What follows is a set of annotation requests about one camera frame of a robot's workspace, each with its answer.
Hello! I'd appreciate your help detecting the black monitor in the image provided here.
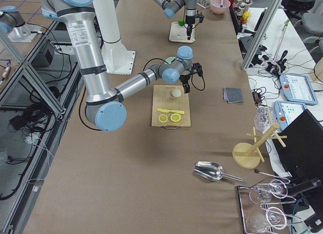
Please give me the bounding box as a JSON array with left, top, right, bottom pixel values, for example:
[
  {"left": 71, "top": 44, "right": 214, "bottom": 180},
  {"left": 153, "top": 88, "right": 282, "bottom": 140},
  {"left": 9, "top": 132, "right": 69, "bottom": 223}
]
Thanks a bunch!
[{"left": 273, "top": 109, "right": 322, "bottom": 179}]

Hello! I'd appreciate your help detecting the upper lemon slice stack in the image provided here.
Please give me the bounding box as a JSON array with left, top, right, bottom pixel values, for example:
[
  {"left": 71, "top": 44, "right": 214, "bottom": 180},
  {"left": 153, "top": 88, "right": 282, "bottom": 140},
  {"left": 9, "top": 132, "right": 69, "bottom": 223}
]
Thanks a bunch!
[{"left": 158, "top": 114, "right": 168, "bottom": 123}]

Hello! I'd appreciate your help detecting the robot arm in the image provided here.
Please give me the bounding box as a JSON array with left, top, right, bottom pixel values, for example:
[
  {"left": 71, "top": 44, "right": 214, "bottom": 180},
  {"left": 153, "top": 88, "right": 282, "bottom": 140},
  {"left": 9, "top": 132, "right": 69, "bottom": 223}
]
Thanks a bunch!
[
  {"left": 41, "top": 0, "right": 202, "bottom": 132},
  {"left": 153, "top": 0, "right": 204, "bottom": 40}
]

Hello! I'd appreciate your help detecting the metal scoop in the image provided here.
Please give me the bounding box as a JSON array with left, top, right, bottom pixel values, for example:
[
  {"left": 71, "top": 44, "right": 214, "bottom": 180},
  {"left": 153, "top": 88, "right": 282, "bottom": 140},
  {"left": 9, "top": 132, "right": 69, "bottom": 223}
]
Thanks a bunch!
[{"left": 194, "top": 161, "right": 243, "bottom": 182}]

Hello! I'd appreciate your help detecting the blue teach pendant far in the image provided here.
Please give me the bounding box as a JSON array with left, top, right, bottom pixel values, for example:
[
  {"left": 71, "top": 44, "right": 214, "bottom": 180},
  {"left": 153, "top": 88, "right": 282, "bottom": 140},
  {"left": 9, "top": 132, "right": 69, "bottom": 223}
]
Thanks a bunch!
[{"left": 279, "top": 73, "right": 318, "bottom": 105}]

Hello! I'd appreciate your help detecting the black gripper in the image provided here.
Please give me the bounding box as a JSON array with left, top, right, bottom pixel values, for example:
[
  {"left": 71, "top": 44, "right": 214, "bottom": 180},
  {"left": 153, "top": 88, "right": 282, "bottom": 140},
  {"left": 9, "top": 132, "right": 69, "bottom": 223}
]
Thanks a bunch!
[
  {"left": 179, "top": 63, "right": 203, "bottom": 94},
  {"left": 185, "top": 13, "right": 204, "bottom": 40}
]

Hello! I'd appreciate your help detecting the wine glass lower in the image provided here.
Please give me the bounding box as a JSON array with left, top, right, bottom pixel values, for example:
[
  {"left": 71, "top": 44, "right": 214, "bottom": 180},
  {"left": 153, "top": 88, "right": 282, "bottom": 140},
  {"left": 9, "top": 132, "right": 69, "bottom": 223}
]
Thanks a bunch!
[{"left": 246, "top": 207, "right": 287, "bottom": 233}]

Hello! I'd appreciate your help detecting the wine glass upper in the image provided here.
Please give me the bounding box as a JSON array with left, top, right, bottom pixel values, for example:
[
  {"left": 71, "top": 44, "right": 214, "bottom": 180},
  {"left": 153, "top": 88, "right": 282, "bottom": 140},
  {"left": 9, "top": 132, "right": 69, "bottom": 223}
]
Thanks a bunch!
[{"left": 249, "top": 179, "right": 288, "bottom": 204}]

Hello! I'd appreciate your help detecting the blue teach pendant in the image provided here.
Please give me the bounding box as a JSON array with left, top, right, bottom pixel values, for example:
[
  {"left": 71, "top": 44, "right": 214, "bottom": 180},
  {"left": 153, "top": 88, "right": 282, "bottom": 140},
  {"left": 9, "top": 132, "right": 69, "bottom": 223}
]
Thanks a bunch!
[
  {"left": 274, "top": 100, "right": 307, "bottom": 131},
  {"left": 279, "top": 73, "right": 318, "bottom": 105}
]

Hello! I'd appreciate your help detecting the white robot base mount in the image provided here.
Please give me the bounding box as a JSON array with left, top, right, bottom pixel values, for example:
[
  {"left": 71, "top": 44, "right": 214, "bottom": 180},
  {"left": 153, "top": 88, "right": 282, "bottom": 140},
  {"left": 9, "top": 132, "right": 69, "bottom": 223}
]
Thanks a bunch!
[{"left": 93, "top": 0, "right": 135, "bottom": 75}]

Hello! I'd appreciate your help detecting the white steamed bun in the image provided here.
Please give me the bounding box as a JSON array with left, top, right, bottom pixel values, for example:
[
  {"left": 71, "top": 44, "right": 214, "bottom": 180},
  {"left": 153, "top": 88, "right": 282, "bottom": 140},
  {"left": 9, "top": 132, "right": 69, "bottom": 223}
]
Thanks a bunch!
[{"left": 172, "top": 89, "right": 182, "bottom": 98}]

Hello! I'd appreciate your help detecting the light green bowl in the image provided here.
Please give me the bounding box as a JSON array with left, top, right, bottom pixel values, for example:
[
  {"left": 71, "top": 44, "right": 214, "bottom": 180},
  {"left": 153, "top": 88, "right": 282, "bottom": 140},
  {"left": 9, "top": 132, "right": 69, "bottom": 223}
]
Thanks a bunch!
[{"left": 165, "top": 56, "right": 176, "bottom": 64}]

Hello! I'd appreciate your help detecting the yellow plastic knife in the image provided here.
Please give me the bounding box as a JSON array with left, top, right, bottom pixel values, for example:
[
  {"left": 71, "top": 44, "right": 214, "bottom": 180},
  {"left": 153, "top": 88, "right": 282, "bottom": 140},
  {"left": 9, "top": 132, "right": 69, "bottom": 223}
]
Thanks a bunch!
[{"left": 157, "top": 108, "right": 185, "bottom": 114}]

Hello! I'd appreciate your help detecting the green lime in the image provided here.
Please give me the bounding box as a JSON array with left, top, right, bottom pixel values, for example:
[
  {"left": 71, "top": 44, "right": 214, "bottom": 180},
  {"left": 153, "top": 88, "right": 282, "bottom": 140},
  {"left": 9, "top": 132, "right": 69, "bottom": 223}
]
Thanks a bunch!
[{"left": 178, "top": 20, "right": 185, "bottom": 26}]

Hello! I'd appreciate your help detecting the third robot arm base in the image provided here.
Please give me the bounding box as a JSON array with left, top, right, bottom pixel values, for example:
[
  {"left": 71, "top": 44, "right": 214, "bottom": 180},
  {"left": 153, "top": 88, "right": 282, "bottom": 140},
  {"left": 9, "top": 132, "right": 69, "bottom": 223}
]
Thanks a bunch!
[{"left": 1, "top": 6, "right": 36, "bottom": 43}]

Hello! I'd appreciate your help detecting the wooden mug tree stand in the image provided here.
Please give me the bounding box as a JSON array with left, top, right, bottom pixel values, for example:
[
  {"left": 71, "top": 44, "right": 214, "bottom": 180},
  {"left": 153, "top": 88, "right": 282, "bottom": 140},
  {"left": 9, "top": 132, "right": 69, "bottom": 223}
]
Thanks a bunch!
[{"left": 232, "top": 106, "right": 287, "bottom": 169}]

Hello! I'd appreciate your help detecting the pink bowl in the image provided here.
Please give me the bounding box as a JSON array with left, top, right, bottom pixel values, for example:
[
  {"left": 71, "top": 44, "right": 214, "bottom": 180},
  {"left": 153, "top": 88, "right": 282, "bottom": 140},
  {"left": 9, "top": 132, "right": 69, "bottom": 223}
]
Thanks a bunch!
[{"left": 210, "top": 0, "right": 231, "bottom": 15}]

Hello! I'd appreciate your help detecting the wine glass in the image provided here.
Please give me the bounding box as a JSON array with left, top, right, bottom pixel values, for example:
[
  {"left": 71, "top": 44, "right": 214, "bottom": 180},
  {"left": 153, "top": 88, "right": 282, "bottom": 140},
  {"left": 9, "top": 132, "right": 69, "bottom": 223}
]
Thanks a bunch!
[
  {"left": 246, "top": 207, "right": 287, "bottom": 233},
  {"left": 249, "top": 179, "right": 288, "bottom": 204}
]

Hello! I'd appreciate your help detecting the bamboo cutting board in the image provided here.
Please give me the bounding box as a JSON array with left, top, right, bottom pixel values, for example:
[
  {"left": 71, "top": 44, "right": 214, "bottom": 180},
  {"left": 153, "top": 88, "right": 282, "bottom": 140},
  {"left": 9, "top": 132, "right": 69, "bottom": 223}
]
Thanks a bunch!
[{"left": 151, "top": 85, "right": 191, "bottom": 128}]

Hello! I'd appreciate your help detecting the folded grey cloth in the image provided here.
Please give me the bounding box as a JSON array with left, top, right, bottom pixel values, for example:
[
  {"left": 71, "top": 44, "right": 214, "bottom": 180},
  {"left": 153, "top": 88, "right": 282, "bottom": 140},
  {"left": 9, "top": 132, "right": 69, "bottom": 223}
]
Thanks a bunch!
[{"left": 223, "top": 87, "right": 244, "bottom": 103}]

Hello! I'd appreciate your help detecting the aluminium frame post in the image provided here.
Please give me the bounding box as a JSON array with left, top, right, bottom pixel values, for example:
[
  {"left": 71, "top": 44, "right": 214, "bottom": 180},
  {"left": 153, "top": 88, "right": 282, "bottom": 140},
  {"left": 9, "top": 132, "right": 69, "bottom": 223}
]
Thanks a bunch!
[{"left": 241, "top": 0, "right": 282, "bottom": 71}]

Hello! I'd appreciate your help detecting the single lemon slice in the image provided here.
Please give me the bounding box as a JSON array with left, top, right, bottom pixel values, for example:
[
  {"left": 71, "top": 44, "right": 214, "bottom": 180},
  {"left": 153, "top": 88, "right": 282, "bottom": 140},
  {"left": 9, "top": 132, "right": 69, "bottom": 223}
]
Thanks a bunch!
[{"left": 170, "top": 113, "right": 182, "bottom": 123}]

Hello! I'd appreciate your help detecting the cream rabbit print tray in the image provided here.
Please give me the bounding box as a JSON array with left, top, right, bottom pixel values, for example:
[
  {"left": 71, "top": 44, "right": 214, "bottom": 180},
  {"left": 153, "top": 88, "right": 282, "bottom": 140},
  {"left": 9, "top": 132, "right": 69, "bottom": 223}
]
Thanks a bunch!
[{"left": 169, "top": 22, "right": 195, "bottom": 43}]

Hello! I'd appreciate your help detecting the blue teach pendant near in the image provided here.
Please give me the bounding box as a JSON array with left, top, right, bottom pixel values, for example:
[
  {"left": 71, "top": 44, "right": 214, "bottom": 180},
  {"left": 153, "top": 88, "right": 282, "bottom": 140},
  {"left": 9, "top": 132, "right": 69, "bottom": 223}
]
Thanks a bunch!
[{"left": 274, "top": 100, "right": 307, "bottom": 131}]

